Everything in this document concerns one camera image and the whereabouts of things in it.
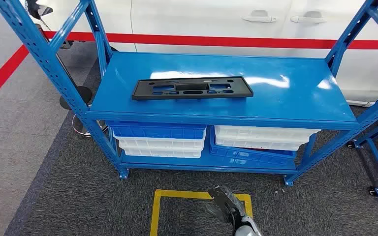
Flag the blue metal shelf rack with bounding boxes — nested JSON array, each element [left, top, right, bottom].
[[0, 0, 378, 187]]

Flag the black plastic plate frame part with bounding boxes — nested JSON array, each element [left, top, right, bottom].
[[131, 76, 254, 101]]

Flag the white car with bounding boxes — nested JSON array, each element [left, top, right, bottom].
[[24, 0, 378, 108]]

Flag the black round stanchion base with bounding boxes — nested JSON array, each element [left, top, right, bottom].
[[59, 86, 93, 111]]

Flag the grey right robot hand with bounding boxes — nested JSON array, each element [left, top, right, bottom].
[[205, 185, 255, 226]]

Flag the yellow floor tape square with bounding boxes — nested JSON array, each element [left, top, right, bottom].
[[149, 189, 253, 236]]

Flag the red barrier belt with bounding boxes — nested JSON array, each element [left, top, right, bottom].
[[42, 30, 378, 51], [0, 45, 30, 112]]

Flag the chrome stanchion post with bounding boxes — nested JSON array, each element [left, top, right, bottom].
[[34, 23, 109, 138]]

